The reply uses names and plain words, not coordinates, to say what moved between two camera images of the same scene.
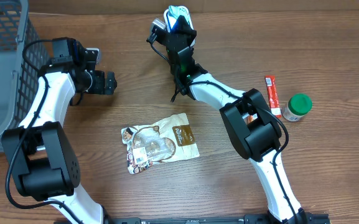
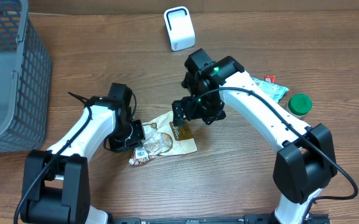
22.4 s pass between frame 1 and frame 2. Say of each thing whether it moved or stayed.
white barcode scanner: stayed
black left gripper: moved
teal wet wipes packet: moved
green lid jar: stayed
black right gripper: moved
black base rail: stayed
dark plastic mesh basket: stayed
